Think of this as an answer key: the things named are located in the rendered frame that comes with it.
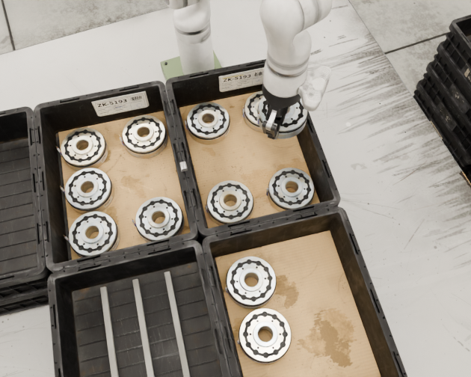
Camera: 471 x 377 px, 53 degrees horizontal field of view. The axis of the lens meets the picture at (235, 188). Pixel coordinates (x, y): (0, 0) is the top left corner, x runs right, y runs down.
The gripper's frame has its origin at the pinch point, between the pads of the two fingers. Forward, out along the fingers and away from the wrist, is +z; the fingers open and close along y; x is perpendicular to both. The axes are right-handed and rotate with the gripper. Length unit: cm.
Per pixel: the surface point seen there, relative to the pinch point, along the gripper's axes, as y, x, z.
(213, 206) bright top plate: 16.8, -7.2, 14.0
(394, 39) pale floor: -132, 21, 100
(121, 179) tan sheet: 17.9, -30.3, 17.1
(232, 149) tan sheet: 0.2, -9.7, 17.0
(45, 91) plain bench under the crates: -3, -70, 30
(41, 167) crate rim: 26, -43, 7
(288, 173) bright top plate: 2.6, 5.0, 13.9
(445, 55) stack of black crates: -83, 37, 52
